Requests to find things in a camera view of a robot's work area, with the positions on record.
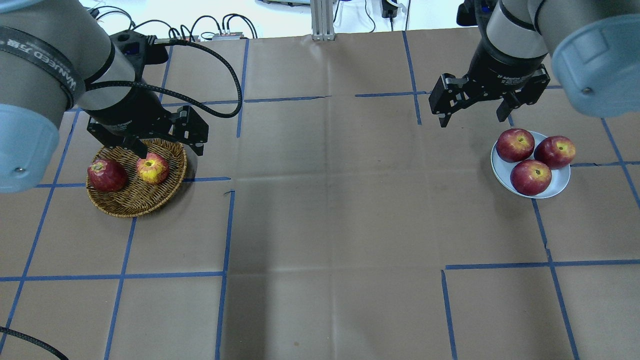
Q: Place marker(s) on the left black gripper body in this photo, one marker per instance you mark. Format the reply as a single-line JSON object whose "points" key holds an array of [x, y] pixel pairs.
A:
{"points": [[131, 111]]}

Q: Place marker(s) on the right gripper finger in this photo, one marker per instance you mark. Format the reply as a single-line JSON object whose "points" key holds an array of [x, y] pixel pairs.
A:
{"points": [[444, 118], [504, 110]]}

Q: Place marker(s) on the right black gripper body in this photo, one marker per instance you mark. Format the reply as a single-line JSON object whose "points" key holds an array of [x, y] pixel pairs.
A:
{"points": [[501, 68]]}

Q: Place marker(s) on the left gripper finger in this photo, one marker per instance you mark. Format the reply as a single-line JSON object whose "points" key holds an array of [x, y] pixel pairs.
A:
{"points": [[135, 146], [197, 147]]}

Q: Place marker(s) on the red yellow apple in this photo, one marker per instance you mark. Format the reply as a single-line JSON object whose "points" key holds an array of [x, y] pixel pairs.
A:
{"points": [[154, 169]]}

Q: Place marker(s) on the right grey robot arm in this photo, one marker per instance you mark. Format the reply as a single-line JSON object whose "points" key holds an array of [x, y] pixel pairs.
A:
{"points": [[590, 46]]}

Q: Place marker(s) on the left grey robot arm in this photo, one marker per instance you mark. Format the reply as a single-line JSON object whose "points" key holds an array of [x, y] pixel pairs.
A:
{"points": [[54, 57]]}

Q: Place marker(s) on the red apple on plate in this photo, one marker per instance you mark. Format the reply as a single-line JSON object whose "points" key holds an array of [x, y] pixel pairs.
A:
{"points": [[515, 145], [531, 177], [556, 152]]}

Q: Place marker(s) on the dark red apple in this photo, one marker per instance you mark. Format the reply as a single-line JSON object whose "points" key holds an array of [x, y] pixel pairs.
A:
{"points": [[107, 175]]}

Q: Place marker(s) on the round wicker basket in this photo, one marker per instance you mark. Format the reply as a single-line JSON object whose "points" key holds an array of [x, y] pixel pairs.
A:
{"points": [[137, 197]]}

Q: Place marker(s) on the light blue plate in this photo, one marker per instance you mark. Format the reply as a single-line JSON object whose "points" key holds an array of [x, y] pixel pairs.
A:
{"points": [[501, 171]]}

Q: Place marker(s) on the aluminium frame post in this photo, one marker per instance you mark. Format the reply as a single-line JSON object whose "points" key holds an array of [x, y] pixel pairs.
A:
{"points": [[322, 23]]}

